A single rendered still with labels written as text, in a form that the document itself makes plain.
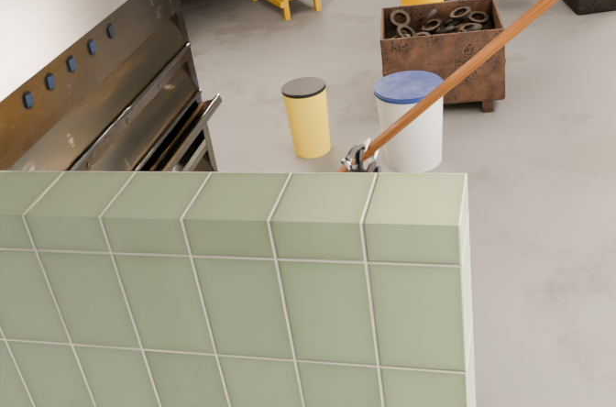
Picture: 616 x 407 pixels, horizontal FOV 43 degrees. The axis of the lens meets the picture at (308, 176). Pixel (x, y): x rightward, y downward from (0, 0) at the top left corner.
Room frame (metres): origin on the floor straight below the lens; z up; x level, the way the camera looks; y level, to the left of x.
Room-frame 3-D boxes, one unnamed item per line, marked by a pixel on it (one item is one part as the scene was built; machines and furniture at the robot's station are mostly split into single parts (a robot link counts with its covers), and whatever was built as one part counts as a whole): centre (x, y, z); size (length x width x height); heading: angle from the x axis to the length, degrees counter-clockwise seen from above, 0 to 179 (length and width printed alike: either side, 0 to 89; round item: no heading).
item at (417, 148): (5.25, -0.83, 0.32); 0.52 x 0.52 x 0.63
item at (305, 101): (5.66, -0.07, 0.29); 0.36 x 0.36 x 0.57
